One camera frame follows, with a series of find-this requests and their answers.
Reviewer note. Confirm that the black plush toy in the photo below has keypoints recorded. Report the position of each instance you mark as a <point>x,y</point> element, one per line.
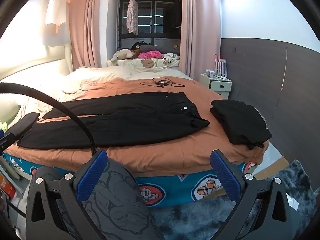
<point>137,45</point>

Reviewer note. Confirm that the pink plush cloth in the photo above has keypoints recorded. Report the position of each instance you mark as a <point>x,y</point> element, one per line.
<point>154,54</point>

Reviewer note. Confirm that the grey fluffy rug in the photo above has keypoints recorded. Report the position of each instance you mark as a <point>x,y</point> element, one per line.
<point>202,219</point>

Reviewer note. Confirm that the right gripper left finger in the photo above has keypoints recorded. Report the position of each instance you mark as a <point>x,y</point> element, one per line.
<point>43,217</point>

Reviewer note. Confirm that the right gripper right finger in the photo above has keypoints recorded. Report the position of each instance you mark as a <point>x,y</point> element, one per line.
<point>261,211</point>

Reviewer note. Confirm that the folded black clothes stack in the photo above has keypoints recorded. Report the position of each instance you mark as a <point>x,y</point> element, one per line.
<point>242,123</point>

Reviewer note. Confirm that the pink curtain left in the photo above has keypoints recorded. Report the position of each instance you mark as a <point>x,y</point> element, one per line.
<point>86,18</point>

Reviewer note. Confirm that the cream bedside nightstand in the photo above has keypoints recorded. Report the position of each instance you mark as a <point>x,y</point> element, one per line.
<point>218,85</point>

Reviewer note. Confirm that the dark window frame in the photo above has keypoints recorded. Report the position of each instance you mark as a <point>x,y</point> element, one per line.
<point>158,21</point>

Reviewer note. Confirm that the hanging floral garment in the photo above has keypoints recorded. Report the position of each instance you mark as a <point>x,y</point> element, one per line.
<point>132,17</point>

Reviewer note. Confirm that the black pants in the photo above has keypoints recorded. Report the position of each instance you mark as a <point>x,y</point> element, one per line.
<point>118,121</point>

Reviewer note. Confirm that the white padded headboard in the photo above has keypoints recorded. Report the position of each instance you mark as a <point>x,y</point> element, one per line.
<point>60,55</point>

